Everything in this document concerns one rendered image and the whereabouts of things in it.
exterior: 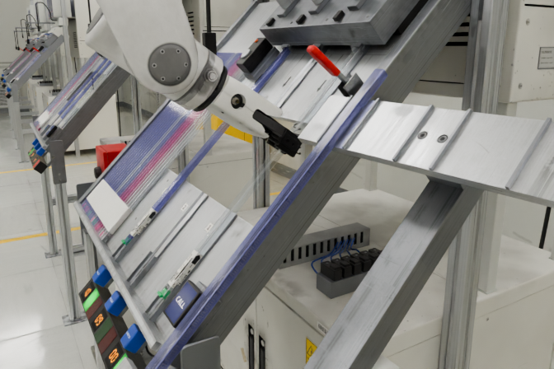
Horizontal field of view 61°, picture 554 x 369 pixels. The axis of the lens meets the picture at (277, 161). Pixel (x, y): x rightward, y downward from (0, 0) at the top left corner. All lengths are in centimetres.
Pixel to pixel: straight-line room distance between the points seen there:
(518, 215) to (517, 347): 142
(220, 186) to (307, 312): 137
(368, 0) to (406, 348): 59
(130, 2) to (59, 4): 474
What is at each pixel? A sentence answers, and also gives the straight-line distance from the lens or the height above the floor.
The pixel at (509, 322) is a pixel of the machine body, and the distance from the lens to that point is 116.
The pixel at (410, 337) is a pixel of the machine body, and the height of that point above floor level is 60.
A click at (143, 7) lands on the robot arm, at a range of 52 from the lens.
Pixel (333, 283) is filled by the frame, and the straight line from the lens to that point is 95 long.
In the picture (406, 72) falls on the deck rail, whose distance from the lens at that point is 74.
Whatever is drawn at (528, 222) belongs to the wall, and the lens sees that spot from 256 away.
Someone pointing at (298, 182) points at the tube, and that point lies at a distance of 49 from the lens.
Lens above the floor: 110
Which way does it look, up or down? 13 degrees down
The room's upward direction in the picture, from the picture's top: straight up
